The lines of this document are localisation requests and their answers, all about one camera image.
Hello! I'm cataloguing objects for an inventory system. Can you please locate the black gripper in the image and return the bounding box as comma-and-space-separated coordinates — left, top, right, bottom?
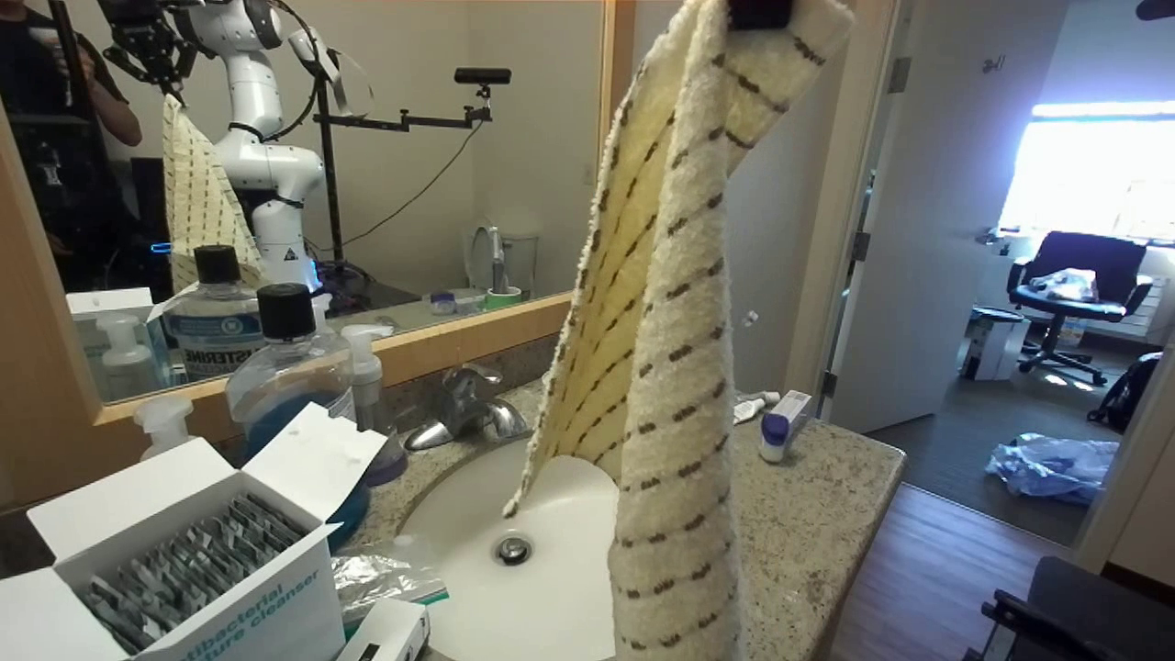
729, 0, 795, 29

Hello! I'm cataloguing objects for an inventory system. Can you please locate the white striped towel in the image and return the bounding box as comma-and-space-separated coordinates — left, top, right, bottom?
505, 0, 856, 661

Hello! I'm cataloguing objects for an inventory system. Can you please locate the wood framed mirror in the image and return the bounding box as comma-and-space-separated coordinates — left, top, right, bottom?
0, 0, 639, 432

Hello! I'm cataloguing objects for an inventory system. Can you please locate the blue capped deodorant stick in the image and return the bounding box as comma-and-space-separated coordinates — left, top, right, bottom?
759, 389, 812, 462

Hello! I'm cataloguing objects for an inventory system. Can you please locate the black office chair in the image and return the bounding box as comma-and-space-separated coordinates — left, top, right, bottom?
1005, 232, 1153, 384

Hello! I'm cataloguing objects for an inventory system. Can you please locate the chrome faucet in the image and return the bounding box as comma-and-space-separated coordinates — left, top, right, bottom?
403, 362, 530, 451

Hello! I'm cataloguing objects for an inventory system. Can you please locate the small clear soap bottle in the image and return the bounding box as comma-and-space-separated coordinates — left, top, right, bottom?
342, 326, 381, 428

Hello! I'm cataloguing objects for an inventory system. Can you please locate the blue crumpled cloth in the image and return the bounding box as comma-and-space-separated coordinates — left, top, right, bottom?
985, 432, 1119, 507

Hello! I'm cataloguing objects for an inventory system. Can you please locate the blue mouthwash bottle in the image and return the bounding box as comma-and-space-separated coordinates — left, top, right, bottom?
224, 283, 357, 456

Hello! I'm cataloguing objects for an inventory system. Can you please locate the white sink basin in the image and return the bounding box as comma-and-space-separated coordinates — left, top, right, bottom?
399, 444, 617, 661

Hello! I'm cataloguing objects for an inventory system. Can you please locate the small white box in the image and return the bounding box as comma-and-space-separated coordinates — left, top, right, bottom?
337, 598, 431, 661

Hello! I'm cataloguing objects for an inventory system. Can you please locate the open white box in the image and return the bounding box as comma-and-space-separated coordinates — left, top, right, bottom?
0, 405, 385, 661

